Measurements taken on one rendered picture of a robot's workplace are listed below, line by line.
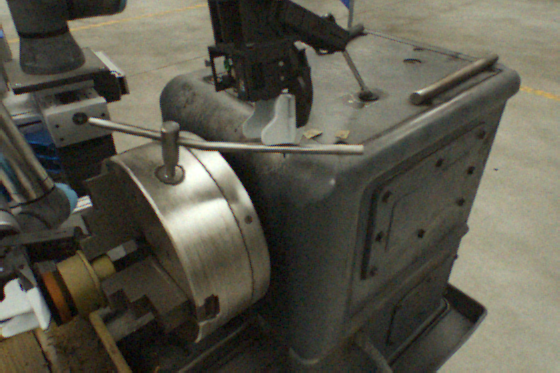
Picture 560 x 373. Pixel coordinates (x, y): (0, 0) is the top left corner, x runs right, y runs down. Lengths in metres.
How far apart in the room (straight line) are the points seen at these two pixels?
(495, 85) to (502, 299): 1.48
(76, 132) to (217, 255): 0.65
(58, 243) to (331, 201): 0.43
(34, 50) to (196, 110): 0.57
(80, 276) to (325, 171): 0.36
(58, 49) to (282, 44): 0.83
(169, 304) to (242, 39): 0.35
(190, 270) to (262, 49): 0.29
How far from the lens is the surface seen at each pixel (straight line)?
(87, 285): 0.65
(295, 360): 0.82
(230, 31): 0.45
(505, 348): 2.06
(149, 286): 0.63
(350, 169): 0.56
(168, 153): 0.55
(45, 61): 1.20
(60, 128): 1.12
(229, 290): 0.61
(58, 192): 0.99
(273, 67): 0.45
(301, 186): 0.56
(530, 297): 2.29
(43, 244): 0.75
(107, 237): 0.66
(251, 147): 0.51
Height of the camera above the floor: 1.56
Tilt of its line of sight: 34 degrees down
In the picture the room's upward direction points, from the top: straight up
